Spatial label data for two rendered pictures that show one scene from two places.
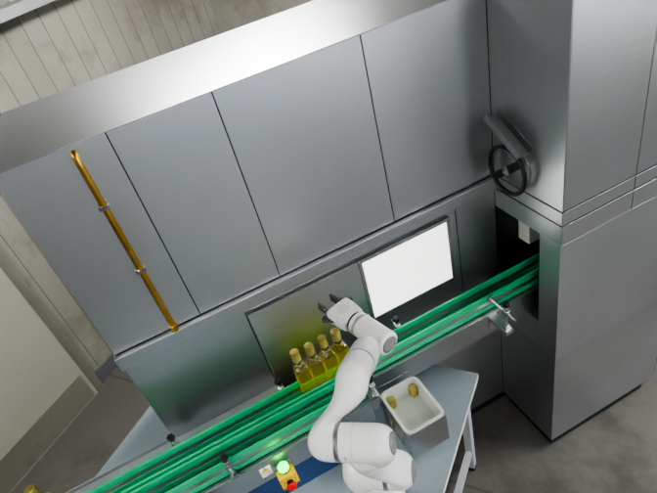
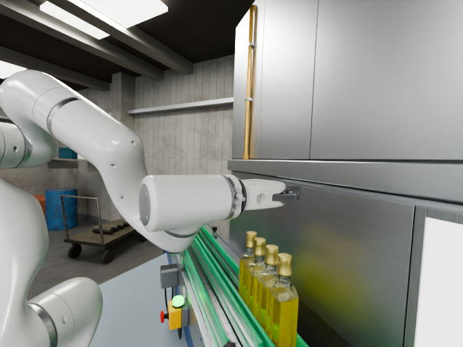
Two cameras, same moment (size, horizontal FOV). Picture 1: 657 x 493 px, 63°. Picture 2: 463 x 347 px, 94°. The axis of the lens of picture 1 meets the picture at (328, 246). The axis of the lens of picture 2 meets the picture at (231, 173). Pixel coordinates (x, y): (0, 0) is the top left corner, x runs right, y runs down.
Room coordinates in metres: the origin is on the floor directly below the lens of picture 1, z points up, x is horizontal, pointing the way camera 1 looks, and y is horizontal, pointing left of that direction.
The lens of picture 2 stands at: (1.26, -0.42, 1.56)
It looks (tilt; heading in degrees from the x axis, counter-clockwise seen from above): 3 degrees down; 83
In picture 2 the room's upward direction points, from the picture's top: 2 degrees clockwise
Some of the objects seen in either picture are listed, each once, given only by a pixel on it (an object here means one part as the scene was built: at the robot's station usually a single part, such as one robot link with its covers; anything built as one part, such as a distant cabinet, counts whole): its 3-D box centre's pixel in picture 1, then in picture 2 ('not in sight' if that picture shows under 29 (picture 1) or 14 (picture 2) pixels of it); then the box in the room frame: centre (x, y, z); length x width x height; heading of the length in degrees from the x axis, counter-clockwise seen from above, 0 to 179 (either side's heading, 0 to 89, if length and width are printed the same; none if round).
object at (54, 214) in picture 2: not in sight; (62, 208); (-1.82, 4.54, 0.42); 0.57 x 0.55 x 0.83; 145
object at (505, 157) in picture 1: (509, 168); not in sight; (1.70, -0.75, 1.66); 0.21 x 0.05 x 0.21; 16
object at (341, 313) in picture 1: (347, 316); (250, 194); (1.35, 0.00, 1.49); 0.11 x 0.10 x 0.07; 31
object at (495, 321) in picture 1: (503, 318); not in sight; (1.51, -0.62, 1.07); 0.17 x 0.05 x 0.23; 16
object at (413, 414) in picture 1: (413, 409); not in sight; (1.27, -0.14, 0.97); 0.22 x 0.17 x 0.09; 16
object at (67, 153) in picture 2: not in sight; (76, 153); (-1.44, 4.39, 1.60); 0.57 x 0.42 x 0.22; 145
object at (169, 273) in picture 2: not in sight; (169, 275); (1.08, 0.66, 0.96); 0.08 x 0.08 x 0.08; 16
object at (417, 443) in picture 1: (410, 412); not in sight; (1.30, -0.13, 0.92); 0.27 x 0.17 x 0.15; 16
